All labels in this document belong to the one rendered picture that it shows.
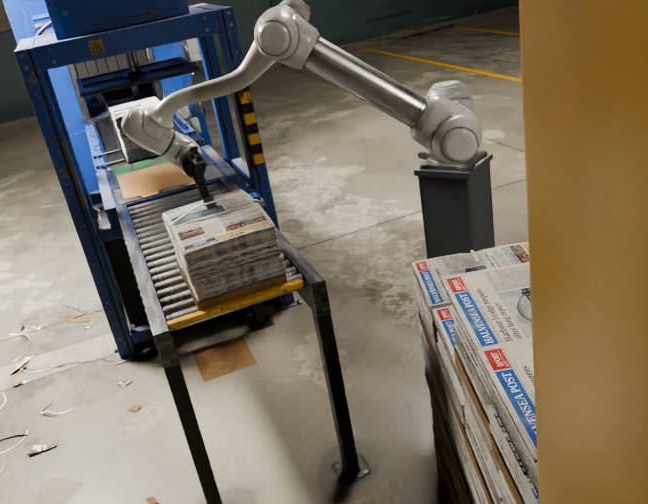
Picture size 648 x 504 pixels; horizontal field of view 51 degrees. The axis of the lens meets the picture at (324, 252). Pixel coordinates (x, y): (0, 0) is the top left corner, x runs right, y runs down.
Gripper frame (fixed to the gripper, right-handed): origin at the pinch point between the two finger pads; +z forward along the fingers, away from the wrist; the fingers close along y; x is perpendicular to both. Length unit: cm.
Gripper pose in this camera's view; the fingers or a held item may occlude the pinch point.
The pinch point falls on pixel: (205, 184)
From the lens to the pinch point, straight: 213.0
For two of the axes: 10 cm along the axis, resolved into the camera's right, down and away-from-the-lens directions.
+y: 1.5, 8.6, 4.9
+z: 3.6, 4.1, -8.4
